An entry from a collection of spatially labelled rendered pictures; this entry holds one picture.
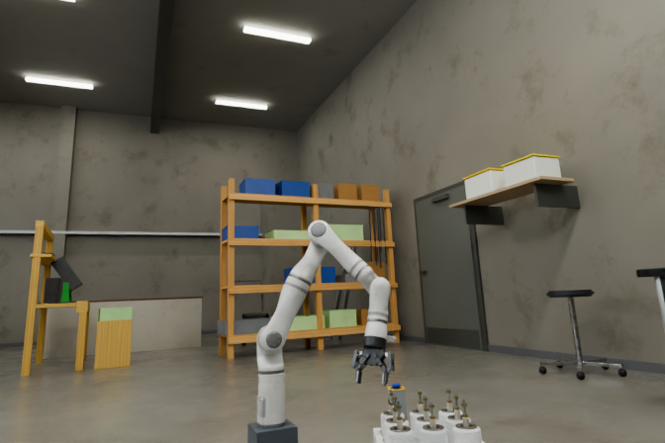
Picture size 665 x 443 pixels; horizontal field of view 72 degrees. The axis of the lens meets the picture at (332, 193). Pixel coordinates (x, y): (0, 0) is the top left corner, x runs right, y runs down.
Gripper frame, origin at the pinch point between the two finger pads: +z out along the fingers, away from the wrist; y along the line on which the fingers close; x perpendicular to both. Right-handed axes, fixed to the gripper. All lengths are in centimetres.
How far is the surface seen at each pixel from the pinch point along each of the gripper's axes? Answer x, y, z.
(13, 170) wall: 200, -1054, -391
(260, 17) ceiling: 215, -395, -580
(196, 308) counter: 396, -564, -137
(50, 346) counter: 244, -682, -35
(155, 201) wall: 450, -883, -417
